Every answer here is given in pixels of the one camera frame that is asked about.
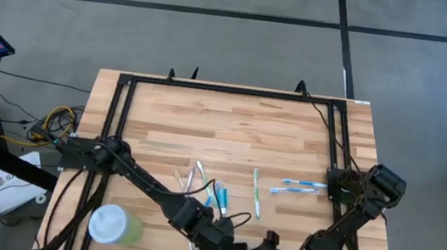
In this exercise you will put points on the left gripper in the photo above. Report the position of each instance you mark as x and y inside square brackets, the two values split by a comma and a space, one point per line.
[214, 235]

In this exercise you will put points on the teal toothpaste tube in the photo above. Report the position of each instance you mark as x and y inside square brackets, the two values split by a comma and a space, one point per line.
[223, 197]

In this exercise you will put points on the green toothbrush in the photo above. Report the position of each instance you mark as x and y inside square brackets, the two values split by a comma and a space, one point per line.
[205, 178]
[256, 193]

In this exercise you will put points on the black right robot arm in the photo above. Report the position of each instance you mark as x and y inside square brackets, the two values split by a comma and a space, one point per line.
[369, 190]

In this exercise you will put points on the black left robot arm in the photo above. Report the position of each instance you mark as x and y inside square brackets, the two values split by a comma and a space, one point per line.
[136, 172]

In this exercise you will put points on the green wipes canister white lid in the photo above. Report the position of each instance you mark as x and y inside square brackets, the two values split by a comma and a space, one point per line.
[113, 224]

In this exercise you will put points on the white tape roll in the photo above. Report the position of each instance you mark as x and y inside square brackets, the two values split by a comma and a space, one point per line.
[37, 198]

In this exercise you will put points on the white box on floor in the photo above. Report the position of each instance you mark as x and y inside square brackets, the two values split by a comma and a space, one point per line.
[10, 193]

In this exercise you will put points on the black stand bar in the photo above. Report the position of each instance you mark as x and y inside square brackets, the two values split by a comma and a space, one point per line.
[9, 163]

